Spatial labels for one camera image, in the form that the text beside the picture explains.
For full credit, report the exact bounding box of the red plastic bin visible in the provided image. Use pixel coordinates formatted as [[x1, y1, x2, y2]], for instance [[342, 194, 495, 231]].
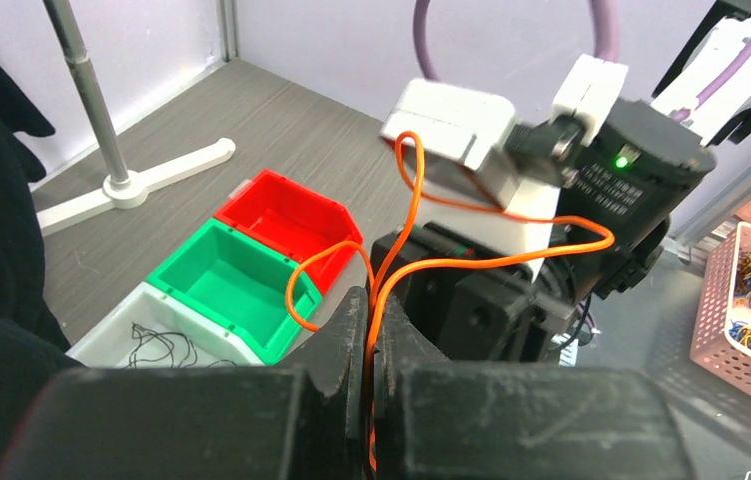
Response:
[[214, 169, 363, 288]]

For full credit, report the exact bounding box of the green plastic bin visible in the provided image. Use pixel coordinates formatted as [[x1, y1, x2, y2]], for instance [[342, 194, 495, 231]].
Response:
[[147, 219, 302, 365]]

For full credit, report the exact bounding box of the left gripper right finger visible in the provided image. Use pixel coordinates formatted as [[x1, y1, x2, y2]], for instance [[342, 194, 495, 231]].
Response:
[[375, 299, 697, 479]]

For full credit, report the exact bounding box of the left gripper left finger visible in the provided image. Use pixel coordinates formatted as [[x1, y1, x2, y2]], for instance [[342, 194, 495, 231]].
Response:
[[0, 287, 368, 479]]

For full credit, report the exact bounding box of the white clothes rack stand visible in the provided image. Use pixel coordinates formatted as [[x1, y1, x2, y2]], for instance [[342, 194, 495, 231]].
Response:
[[37, 1, 236, 237]]

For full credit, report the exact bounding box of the white plastic bin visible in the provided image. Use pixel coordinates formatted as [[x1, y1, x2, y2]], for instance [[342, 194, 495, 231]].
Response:
[[67, 282, 263, 369]]

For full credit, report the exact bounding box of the black thin cable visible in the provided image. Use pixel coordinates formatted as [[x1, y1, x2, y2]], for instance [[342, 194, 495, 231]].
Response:
[[124, 322, 237, 370]]

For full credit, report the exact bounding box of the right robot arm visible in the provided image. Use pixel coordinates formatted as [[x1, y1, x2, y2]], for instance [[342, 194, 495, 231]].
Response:
[[370, 1, 751, 362]]

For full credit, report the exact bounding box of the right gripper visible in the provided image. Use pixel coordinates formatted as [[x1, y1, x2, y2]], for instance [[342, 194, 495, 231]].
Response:
[[391, 259, 580, 361]]

